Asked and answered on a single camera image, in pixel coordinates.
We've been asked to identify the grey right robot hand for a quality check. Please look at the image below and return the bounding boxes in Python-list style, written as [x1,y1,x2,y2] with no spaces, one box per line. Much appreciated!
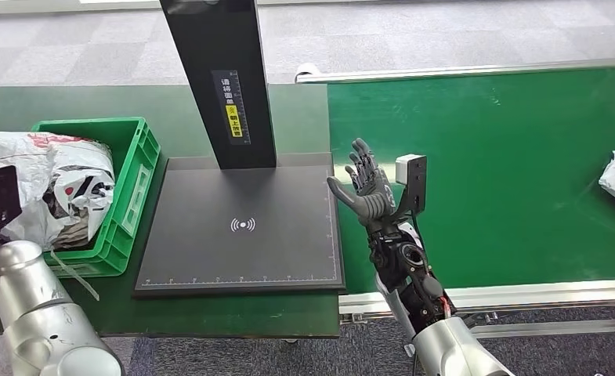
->
[326,137,398,233]

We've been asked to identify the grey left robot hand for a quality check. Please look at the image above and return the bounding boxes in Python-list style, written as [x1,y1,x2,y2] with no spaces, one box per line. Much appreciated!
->
[45,176,115,251]

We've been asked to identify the green conveyor belt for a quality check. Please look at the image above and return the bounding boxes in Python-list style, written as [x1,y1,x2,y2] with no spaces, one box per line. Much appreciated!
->
[327,66,615,295]

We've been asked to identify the green plastic crate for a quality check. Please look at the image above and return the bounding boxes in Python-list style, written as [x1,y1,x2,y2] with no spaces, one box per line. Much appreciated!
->
[31,116,161,279]

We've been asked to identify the black scanner base platform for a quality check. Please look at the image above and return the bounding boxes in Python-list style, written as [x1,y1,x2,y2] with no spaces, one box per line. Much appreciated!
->
[132,152,346,298]

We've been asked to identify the dark green table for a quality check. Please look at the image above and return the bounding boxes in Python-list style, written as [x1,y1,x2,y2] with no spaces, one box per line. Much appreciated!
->
[0,84,342,339]

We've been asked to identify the ruler label with yellow sticker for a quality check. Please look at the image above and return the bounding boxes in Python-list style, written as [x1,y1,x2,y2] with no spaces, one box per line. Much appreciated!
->
[211,69,252,146]

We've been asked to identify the black scanner column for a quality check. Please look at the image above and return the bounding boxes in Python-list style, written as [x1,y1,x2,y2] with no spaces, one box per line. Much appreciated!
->
[158,0,279,172]

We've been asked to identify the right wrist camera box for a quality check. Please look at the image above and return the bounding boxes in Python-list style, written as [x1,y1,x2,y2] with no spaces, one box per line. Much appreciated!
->
[394,153,428,217]

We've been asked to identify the silver conveyor side rail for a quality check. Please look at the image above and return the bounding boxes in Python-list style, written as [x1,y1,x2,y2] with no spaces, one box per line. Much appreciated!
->
[294,56,615,85]
[337,278,615,316]

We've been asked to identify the silver conveyor lower rail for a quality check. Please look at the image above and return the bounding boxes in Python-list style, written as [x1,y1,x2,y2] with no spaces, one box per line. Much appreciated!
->
[468,316,615,340]

